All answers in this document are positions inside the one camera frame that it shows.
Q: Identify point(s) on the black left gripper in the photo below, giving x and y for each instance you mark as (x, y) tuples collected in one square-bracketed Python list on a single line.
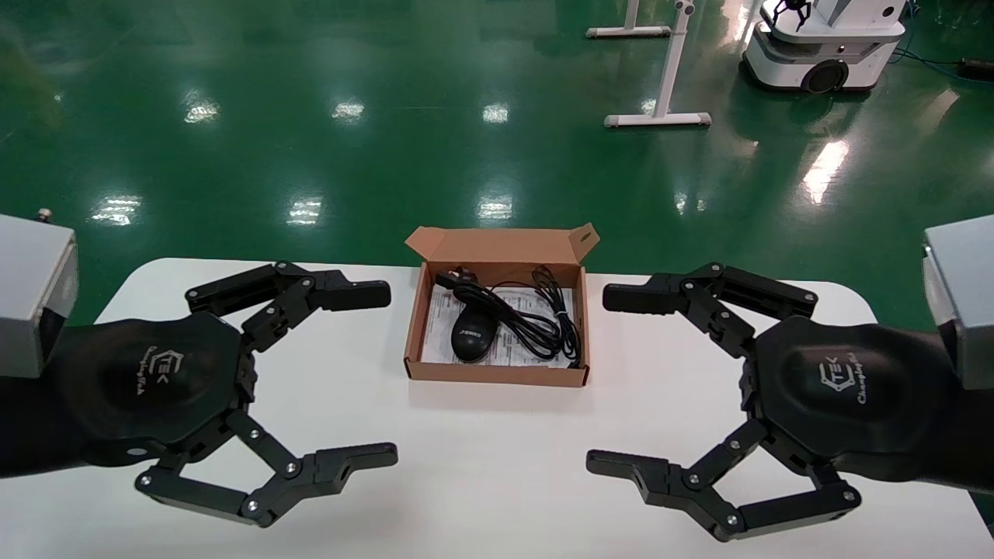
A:
[(147, 380)]

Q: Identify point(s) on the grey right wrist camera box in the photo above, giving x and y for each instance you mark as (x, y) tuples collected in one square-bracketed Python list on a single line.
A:
[(967, 295)]

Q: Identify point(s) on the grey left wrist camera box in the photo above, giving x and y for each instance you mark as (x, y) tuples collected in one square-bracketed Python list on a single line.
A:
[(31, 291)]

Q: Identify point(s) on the white metal stand legs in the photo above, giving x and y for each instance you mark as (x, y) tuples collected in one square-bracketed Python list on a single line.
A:
[(672, 62)]

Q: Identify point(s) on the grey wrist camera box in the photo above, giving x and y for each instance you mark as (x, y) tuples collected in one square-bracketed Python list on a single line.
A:
[(31, 291), (967, 295)]

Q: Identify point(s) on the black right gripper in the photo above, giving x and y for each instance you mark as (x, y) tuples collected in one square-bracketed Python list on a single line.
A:
[(846, 388)]

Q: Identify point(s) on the brown cardboard box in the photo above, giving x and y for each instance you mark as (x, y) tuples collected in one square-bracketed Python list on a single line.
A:
[(497, 247)]

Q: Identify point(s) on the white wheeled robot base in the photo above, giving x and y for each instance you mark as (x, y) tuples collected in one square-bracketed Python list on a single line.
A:
[(815, 46)]

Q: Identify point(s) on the black computer mouse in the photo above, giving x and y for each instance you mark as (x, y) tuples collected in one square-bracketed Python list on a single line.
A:
[(474, 335)]

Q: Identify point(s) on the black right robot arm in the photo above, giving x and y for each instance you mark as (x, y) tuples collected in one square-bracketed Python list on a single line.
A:
[(967, 442)]

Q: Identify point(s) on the black floor box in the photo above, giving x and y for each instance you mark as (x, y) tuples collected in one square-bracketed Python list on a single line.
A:
[(978, 67)]

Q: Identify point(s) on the white stand with short foot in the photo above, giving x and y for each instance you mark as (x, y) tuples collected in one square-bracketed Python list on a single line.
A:
[(629, 29)]

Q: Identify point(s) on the printed white paper sheet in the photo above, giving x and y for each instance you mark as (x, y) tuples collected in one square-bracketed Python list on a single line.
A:
[(439, 326)]

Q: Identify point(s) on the black gripper of white robot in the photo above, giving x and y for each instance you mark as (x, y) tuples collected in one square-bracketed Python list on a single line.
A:
[(794, 12)]

